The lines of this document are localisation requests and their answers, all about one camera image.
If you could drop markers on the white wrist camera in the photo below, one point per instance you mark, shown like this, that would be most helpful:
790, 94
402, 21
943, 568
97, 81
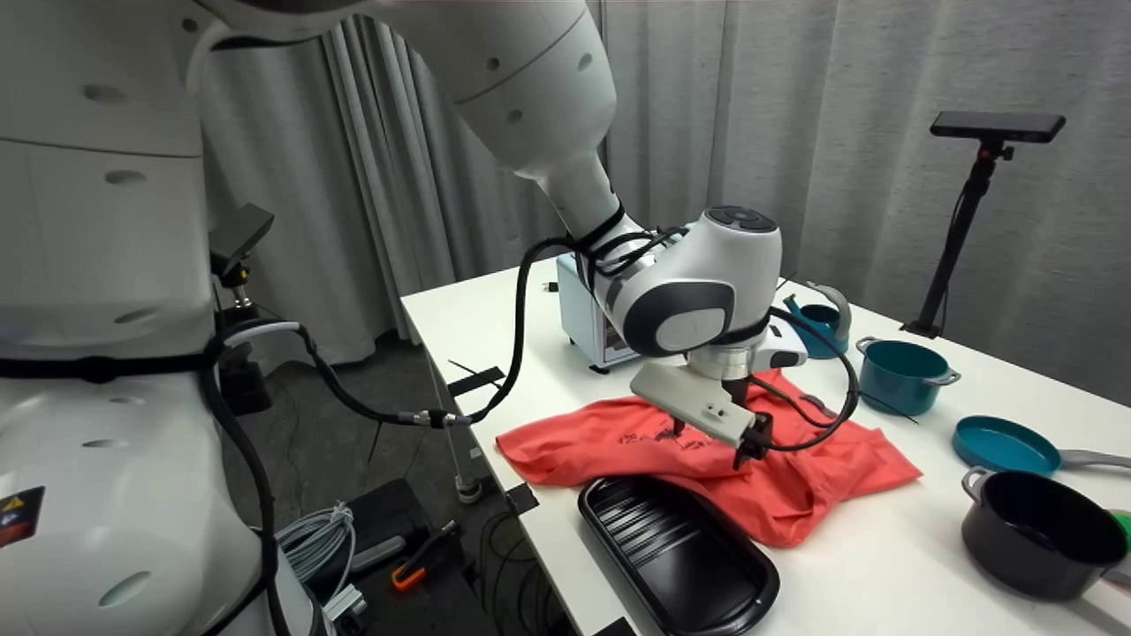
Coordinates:
693, 401

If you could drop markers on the long black tape strip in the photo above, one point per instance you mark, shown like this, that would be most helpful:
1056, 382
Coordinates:
479, 380

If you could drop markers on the light blue toaster oven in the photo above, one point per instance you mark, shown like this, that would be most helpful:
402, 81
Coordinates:
584, 322

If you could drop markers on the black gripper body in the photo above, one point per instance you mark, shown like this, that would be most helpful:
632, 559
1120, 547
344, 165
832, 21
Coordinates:
736, 395

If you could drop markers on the small black tape piece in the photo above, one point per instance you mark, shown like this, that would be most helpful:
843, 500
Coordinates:
522, 500

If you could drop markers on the black grill tray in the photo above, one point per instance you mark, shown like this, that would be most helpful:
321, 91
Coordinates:
673, 554

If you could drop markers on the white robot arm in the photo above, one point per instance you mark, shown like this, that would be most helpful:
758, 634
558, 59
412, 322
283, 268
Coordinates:
531, 71

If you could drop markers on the red cloth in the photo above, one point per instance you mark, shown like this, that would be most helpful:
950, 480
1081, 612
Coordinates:
614, 445

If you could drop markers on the black tripod stand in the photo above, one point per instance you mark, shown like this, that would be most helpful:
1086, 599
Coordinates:
959, 235

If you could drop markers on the black toy pot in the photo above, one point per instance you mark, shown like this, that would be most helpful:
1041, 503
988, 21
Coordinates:
1037, 533

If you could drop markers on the teal toy frying pan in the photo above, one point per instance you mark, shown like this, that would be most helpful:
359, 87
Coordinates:
1003, 448

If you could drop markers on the teal toy kettle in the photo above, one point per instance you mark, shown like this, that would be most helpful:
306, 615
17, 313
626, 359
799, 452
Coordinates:
825, 330

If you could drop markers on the teal toy pot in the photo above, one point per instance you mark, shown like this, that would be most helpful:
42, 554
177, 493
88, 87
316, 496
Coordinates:
903, 382

